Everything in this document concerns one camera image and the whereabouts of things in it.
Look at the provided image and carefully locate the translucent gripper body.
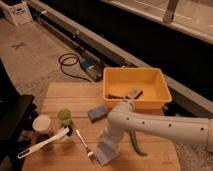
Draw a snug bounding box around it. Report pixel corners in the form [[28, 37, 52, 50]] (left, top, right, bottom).
[[99, 129, 121, 148]]

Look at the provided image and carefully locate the blue grey towel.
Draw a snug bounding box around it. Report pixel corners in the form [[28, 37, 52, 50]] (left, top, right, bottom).
[[95, 140, 119, 166]]

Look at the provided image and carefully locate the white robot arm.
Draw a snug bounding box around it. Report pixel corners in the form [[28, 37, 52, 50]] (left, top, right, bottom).
[[103, 99, 213, 152]]

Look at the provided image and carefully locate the dark brown item in tray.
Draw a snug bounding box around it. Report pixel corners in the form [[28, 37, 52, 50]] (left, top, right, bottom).
[[107, 94, 128, 99]]

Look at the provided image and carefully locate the tan block in tray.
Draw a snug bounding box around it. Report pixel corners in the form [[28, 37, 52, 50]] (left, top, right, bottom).
[[127, 88, 143, 99]]

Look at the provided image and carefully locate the yellow plastic tray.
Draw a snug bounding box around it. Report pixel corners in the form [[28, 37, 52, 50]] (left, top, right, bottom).
[[102, 67, 172, 110]]

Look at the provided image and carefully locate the green chili pepper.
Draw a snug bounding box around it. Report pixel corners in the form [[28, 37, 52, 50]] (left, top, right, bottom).
[[129, 130, 147, 156]]

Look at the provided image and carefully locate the blue sponge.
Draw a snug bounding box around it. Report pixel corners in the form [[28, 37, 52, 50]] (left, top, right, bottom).
[[88, 105, 108, 122]]

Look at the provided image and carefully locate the silver fork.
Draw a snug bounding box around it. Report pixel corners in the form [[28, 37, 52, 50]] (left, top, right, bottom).
[[75, 129, 96, 160]]

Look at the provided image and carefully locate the wooden table board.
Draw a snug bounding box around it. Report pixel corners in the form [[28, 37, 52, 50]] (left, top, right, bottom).
[[23, 83, 181, 171]]

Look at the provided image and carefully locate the white plastic spatula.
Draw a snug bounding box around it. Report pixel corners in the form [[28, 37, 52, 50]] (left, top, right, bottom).
[[17, 127, 70, 159]]

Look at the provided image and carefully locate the blue power box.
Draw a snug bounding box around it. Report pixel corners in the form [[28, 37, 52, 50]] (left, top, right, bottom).
[[80, 59, 95, 71]]

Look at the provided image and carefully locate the black chair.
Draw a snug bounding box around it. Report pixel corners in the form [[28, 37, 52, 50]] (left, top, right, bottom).
[[0, 59, 37, 171]]

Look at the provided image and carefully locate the white cardboard box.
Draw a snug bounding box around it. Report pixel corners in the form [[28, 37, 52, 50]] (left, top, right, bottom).
[[0, 0, 33, 27]]

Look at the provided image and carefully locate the black cable coil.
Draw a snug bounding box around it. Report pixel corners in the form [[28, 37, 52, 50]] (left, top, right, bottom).
[[58, 53, 93, 82]]

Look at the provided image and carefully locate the metal rail track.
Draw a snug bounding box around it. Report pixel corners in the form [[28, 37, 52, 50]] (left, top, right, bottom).
[[28, 0, 213, 117]]

